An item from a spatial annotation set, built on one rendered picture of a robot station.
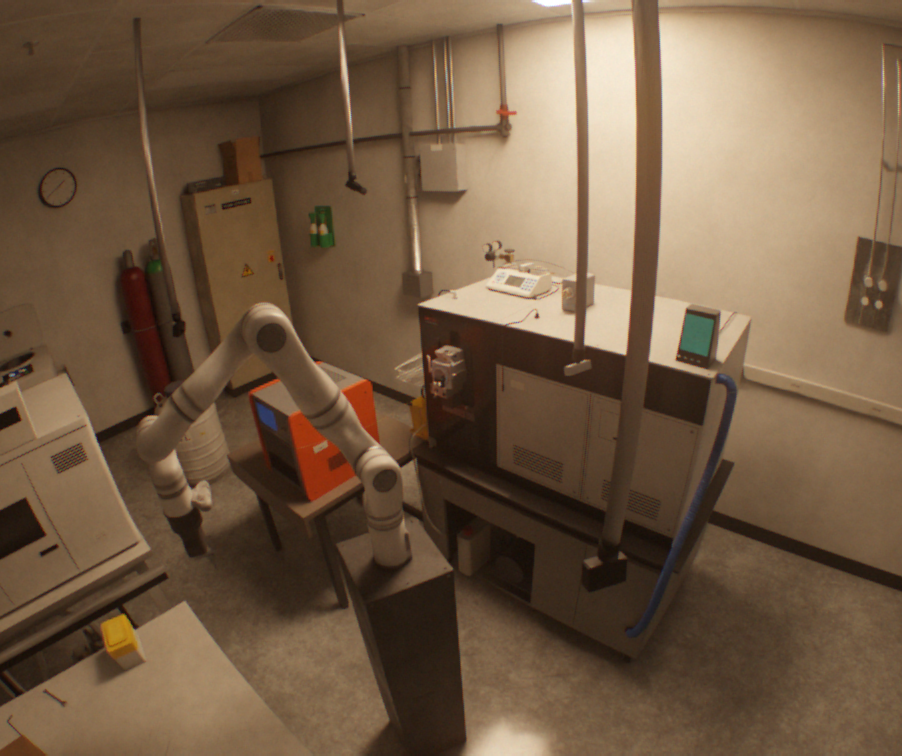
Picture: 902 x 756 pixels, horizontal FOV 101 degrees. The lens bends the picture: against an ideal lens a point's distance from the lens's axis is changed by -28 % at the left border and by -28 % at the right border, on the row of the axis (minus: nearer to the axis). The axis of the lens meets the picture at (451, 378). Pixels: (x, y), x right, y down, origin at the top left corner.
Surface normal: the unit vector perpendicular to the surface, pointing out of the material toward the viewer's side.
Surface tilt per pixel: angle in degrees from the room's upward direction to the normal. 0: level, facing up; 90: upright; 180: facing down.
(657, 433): 90
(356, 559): 0
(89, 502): 90
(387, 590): 0
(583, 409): 90
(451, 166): 90
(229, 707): 0
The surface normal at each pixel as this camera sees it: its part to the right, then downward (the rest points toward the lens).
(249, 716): -0.05, -0.90
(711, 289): -0.66, 0.36
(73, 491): 0.75, 0.26
